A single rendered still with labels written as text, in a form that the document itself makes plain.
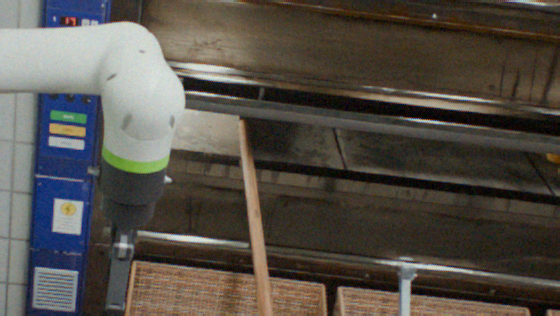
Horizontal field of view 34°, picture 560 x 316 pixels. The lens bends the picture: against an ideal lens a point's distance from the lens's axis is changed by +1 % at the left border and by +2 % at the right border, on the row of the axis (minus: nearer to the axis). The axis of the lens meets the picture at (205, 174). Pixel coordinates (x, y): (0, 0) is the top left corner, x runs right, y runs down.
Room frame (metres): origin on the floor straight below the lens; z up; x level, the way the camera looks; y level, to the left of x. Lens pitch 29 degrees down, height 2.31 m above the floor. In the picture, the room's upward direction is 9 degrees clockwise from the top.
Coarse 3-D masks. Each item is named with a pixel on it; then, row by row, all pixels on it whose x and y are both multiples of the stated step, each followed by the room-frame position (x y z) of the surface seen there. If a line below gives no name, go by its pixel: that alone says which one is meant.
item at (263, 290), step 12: (240, 120) 2.38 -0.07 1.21; (240, 132) 2.31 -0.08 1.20; (240, 144) 2.25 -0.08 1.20; (252, 168) 2.10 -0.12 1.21; (252, 180) 2.03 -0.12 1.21; (252, 192) 1.97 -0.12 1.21; (252, 204) 1.92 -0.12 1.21; (252, 216) 1.86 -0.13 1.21; (252, 228) 1.81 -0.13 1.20; (252, 240) 1.77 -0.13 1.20; (252, 252) 1.72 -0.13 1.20; (264, 252) 1.72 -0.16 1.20; (264, 264) 1.67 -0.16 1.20; (264, 276) 1.62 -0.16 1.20; (264, 288) 1.58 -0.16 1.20; (264, 300) 1.54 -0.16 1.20; (264, 312) 1.50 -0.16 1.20
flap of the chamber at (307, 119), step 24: (240, 96) 2.12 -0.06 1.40; (264, 96) 2.15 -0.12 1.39; (288, 96) 2.20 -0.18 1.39; (288, 120) 2.01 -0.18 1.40; (312, 120) 2.02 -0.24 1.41; (336, 120) 2.02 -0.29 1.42; (360, 120) 2.03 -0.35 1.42; (456, 120) 2.19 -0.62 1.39; (480, 120) 2.23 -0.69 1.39; (480, 144) 2.05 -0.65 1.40; (504, 144) 2.06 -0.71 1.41; (528, 144) 2.06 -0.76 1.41; (552, 144) 2.07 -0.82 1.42
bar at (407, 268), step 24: (144, 240) 1.76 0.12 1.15; (168, 240) 1.76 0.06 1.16; (192, 240) 1.77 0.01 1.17; (216, 240) 1.78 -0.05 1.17; (240, 240) 1.79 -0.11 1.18; (360, 264) 1.80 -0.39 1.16; (384, 264) 1.81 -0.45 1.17; (408, 264) 1.82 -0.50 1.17; (432, 264) 1.83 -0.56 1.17; (408, 288) 1.79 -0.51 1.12; (552, 288) 1.84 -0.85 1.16; (408, 312) 1.75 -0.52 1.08
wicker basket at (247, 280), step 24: (144, 264) 2.10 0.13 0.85; (168, 264) 2.12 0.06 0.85; (168, 288) 2.10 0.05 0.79; (192, 288) 2.10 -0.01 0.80; (216, 288) 2.11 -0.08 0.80; (288, 288) 2.13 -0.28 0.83; (312, 288) 2.14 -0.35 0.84; (144, 312) 2.07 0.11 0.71; (168, 312) 2.08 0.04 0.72; (192, 312) 2.09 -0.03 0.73; (216, 312) 2.09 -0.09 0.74; (312, 312) 2.12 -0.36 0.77
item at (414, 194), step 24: (168, 168) 2.14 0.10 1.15; (192, 168) 2.14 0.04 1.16; (216, 168) 2.15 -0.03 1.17; (240, 168) 2.15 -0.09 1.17; (264, 168) 2.17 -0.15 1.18; (288, 168) 2.19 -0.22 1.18; (312, 168) 2.21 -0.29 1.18; (360, 192) 2.18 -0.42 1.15; (384, 192) 2.19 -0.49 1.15; (408, 192) 2.19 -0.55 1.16; (432, 192) 2.20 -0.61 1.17; (456, 192) 2.20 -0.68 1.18; (480, 192) 2.23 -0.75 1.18; (504, 192) 2.25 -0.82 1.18; (528, 192) 2.27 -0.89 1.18; (552, 216) 2.22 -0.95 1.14
